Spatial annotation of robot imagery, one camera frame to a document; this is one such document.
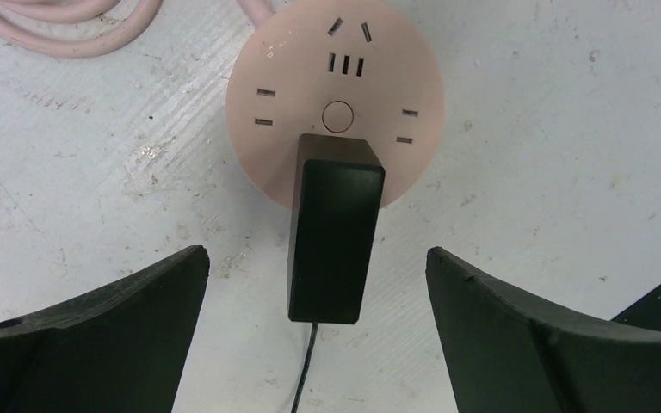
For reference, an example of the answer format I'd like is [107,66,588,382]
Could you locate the black power adapter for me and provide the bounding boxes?
[287,133,386,324]

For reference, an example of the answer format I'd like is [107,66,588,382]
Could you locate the pink round socket base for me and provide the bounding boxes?
[225,1,445,207]

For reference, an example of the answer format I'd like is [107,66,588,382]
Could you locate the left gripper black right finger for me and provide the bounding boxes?
[426,247,661,412]

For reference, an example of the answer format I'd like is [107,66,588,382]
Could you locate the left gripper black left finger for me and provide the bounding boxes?
[0,245,210,412]

